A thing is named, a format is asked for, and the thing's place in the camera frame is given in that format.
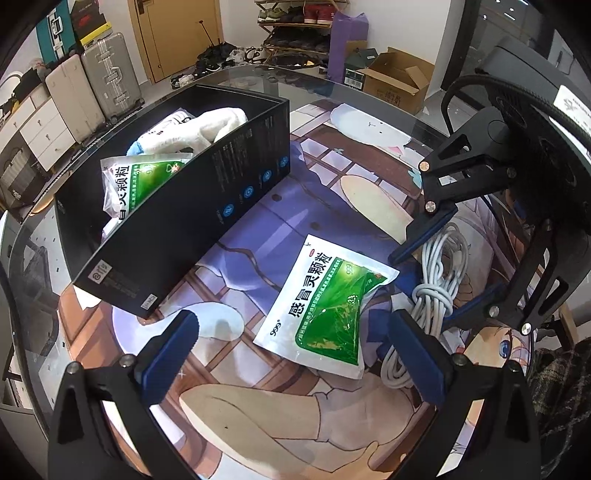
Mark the black cardboard box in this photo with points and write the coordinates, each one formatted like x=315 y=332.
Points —
x=184 y=230

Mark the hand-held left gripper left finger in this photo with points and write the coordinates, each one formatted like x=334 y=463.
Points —
x=173 y=355

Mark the teal suitcase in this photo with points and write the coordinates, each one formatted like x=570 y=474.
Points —
x=55 y=32

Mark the silver suitcase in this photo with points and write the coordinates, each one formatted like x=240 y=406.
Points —
x=111 y=76

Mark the open brown cardboard box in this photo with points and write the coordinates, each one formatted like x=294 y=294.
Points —
x=397 y=85

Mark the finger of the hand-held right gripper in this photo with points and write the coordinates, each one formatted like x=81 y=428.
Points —
x=427 y=230
x=475 y=305

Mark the purple bag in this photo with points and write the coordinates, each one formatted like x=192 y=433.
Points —
x=346 y=41

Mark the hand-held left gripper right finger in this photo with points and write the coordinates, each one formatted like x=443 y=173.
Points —
x=415 y=357

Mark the white dresser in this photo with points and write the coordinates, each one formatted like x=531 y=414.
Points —
x=41 y=129

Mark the pile of shoes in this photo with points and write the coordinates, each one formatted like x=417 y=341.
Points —
x=217 y=62

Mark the printed anime table mat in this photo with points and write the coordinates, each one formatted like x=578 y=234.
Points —
x=286 y=217

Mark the beige suitcase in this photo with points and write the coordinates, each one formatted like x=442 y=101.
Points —
x=74 y=97

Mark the stack of black shoe boxes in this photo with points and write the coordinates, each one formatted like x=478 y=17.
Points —
x=90 y=21

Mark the shoe rack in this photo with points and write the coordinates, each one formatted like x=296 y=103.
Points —
x=295 y=27

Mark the wooden door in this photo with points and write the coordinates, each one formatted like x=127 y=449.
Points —
x=175 y=37

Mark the person's right forearm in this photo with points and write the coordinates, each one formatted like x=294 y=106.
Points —
x=558 y=397

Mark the green medicine packet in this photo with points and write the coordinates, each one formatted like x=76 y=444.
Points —
x=323 y=314
x=152 y=180

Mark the dark green box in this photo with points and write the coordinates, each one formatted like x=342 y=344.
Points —
x=358 y=69

